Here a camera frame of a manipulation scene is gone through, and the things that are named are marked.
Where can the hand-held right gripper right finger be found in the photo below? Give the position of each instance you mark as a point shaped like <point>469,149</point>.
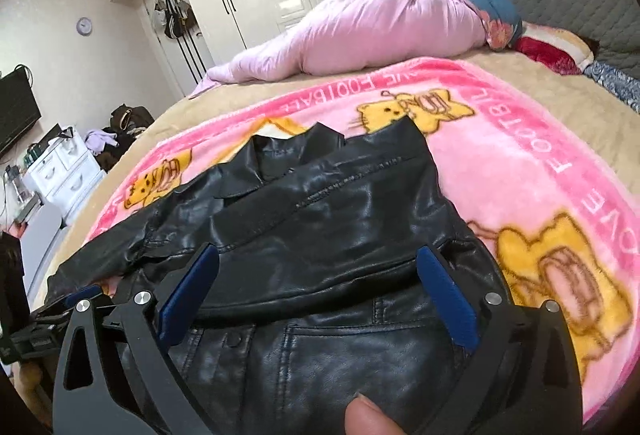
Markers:
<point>446,297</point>

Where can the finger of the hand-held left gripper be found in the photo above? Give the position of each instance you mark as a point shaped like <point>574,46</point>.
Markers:
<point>82,295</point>

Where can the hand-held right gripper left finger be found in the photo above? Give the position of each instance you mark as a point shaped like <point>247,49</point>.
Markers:
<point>189,291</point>

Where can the black leather jacket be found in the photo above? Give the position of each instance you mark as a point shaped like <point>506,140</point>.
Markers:
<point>325,215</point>

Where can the purple clothes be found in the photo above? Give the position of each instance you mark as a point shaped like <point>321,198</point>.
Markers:
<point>100,140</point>

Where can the person's right hand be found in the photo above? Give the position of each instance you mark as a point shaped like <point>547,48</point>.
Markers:
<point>372,417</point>

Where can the white drawer cabinet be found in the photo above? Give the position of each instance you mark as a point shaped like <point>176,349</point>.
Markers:
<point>65,175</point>

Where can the pink cartoon printed blanket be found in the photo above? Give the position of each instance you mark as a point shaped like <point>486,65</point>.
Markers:
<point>505,175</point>

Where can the brown bag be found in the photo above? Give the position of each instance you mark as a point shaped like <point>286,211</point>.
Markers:
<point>131,117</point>

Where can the black television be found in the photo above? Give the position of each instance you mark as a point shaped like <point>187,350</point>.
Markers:
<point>15,110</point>

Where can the white door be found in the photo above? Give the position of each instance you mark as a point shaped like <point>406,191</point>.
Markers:
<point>170,60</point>

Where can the red striped pillow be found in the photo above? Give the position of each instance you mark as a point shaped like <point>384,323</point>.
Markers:
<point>555,47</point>

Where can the blue patterned cloth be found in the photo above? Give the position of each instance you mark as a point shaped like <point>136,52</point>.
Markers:
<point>615,82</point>

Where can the hanging bags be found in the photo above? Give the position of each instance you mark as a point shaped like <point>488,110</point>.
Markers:
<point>175,15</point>

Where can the pink padded jacket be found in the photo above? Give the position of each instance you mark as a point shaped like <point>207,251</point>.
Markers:
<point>375,30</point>

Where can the blue floral quilt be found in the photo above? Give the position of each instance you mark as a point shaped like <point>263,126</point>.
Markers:
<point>495,10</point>

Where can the round wall clock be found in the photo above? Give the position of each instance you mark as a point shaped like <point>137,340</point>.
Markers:
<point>85,25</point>

